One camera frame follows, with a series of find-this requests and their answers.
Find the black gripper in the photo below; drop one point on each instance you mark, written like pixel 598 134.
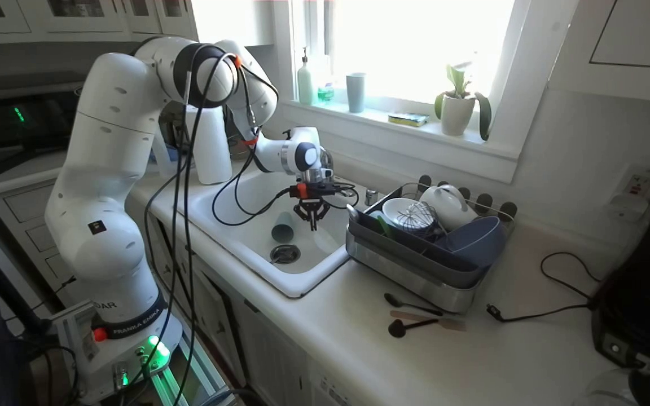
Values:
pixel 315 191

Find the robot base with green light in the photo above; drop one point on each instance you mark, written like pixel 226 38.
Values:
pixel 145 362

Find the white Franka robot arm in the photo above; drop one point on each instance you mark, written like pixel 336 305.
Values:
pixel 107 188

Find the metal sink drain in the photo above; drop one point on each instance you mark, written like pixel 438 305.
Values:
pixel 285 252

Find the white ceramic sink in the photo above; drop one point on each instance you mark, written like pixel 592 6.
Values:
pixel 258 248

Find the grey-centred plate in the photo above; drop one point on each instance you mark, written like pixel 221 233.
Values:
pixel 406 214

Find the grey dish drying rack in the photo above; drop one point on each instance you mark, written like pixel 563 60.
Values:
pixel 406 261

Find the small teal glass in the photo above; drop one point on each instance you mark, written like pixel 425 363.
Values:
pixel 325 93

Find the teal tumbler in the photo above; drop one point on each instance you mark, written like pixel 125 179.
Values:
pixel 355 93

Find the black long utensil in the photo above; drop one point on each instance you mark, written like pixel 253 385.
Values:
pixel 406 302

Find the yellow green sponge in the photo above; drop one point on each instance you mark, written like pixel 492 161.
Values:
pixel 406 119

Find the white round mug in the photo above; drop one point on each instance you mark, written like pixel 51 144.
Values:
pixel 449 203

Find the black round-headed spoon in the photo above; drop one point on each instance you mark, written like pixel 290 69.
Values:
pixel 397 328

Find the white lower cabinets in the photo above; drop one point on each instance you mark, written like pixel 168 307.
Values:
pixel 219 323

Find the plant in white pot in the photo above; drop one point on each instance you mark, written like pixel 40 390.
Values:
pixel 458 108

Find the black oven with green display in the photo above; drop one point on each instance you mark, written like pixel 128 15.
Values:
pixel 1 124

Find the glass-door upper cabinets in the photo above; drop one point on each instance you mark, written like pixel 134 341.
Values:
pixel 39 14

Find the large black appliance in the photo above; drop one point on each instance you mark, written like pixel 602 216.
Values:
pixel 643 294

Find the white upper cabinet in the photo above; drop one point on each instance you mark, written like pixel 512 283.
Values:
pixel 632 45

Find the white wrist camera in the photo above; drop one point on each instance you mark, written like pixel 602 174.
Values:
pixel 325 168

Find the window with white frame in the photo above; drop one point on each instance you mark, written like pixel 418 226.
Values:
pixel 416 45

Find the white wall outlet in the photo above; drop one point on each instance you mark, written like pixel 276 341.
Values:
pixel 636 191

